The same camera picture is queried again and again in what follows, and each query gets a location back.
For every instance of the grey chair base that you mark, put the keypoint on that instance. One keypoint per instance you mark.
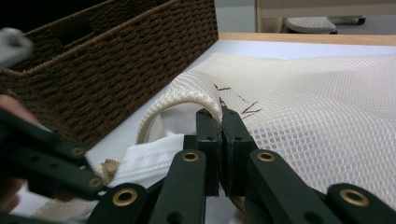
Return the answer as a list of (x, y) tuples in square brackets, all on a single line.
[(311, 25)]

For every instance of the cream mesh laundry bag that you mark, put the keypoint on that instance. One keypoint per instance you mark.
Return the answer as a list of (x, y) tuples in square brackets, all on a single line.
[(311, 118)]

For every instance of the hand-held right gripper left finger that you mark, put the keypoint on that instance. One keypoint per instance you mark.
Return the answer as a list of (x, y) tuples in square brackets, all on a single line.
[(210, 161)]

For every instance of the brown woven basket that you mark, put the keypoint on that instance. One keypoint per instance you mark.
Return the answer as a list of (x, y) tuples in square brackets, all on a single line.
[(124, 62)]

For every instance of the white shirt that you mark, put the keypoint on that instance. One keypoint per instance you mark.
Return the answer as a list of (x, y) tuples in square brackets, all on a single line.
[(149, 161)]

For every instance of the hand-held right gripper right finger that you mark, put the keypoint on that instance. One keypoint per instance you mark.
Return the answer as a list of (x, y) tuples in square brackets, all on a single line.
[(233, 155)]

